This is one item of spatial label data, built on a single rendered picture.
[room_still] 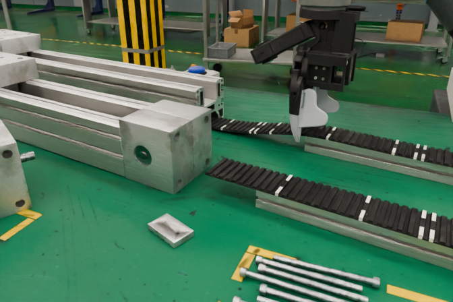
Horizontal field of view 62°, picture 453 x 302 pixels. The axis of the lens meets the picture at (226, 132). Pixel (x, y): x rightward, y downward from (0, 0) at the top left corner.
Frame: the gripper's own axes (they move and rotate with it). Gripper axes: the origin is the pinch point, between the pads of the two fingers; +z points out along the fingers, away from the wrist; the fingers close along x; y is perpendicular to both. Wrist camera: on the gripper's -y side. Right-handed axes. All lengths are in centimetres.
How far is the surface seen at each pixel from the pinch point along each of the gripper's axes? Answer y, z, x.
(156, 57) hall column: -237, 60, 242
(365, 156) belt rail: 11.4, 1.9, -1.4
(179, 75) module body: -27.2, -5.1, 2.4
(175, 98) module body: -23.1, -3.1, -4.7
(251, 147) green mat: -6.7, 3.2, -5.4
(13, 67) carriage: -50, -8, -18
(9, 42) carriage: -75, -8, -3
